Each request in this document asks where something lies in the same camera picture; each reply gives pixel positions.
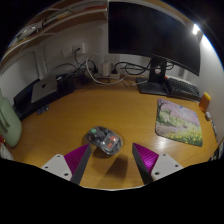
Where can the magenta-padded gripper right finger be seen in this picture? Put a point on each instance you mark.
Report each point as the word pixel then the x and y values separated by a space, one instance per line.
pixel 163 165

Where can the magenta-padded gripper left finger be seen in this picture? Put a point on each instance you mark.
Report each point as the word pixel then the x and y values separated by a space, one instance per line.
pixel 59 165

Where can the transparent computer mouse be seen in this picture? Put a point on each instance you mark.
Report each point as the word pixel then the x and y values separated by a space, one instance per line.
pixel 105 140

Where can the cherry blossom print mouse pad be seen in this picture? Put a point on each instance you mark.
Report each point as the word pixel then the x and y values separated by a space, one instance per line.
pixel 178 123

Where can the pale green appliance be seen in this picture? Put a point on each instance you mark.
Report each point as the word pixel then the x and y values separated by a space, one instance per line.
pixel 10 126

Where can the small white earbuds case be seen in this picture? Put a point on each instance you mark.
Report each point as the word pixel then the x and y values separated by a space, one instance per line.
pixel 208 116

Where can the orange bottle with yellow lid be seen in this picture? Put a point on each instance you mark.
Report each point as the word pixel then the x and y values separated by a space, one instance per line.
pixel 204 103

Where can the silver laptop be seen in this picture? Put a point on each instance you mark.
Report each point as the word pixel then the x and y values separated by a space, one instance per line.
pixel 43 89

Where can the black keyboard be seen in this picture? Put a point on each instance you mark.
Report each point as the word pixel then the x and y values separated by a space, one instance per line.
pixel 183 87

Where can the white power strip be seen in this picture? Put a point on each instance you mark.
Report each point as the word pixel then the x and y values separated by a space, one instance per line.
pixel 114 76

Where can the white charger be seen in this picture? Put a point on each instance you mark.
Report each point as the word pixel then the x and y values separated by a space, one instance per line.
pixel 106 69

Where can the black monitor with stand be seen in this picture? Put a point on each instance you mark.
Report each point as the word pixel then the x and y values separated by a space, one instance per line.
pixel 150 33

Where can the bright light bar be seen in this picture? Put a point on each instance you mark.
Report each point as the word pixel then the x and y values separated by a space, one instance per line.
pixel 195 29

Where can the wooden shelf unit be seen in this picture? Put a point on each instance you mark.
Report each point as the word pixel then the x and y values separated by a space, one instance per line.
pixel 66 20

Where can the white wall socket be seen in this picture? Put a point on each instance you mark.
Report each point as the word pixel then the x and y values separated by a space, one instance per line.
pixel 80 48

